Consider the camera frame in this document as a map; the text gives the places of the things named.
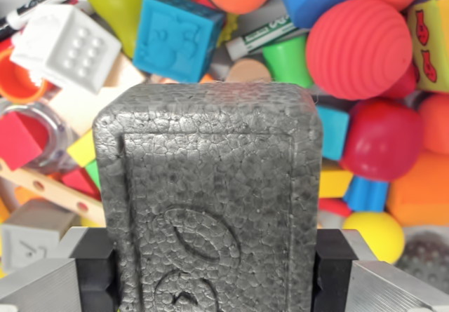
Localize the white embossed rubber cube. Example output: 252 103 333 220
9 4 123 95

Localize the green and white marker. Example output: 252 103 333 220
225 13 299 60

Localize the bright green plastic cylinder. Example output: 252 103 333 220
262 34 315 89

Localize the yellow fabric ABC cube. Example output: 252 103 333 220
406 0 449 94

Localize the black-padded silver gripper left finger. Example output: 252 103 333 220
0 226 116 312

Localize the red ribbed ball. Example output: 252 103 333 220
304 0 414 101

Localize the black-padded silver gripper right finger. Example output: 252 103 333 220
314 228 449 312

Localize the yellow wooden block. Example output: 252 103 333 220
66 129 95 168
319 159 354 199

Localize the shiny red plastic apple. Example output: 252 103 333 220
339 97 424 182

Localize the round natural wooden disc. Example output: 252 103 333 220
226 58 273 83

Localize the teal wooden cube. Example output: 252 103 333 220
315 104 351 161

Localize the green wooden block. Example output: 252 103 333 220
83 159 102 190

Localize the orange foam block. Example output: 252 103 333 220
385 150 449 227

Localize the red wooden cube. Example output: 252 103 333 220
0 111 48 172

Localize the yellow ball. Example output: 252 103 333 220
342 210 406 264

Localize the flat red wooden piece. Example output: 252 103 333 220
318 198 353 222

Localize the red wooden block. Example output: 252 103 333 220
61 167 102 203

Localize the olive green plastic pear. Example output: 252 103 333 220
83 0 165 59

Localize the clear plastic jar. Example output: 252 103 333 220
0 101 80 171

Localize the blue ridged cylinder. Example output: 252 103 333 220
342 175 389 212

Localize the grey wooden block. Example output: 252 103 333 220
0 199 81 274

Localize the wooden strip with holes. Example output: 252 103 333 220
0 157 105 222

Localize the blue embossed rubber cube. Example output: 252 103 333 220
132 0 226 84

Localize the black dry-erase marker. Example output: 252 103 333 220
0 0 84 41

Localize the natural wooden block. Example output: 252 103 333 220
48 52 148 144

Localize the grey foam brick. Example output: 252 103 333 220
91 82 323 312

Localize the dark nubby ball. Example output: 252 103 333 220
396 229 449 285

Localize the orange plastic fruit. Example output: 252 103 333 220
417 93 449 156

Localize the orange plastic cup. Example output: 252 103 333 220
0 47 57 104

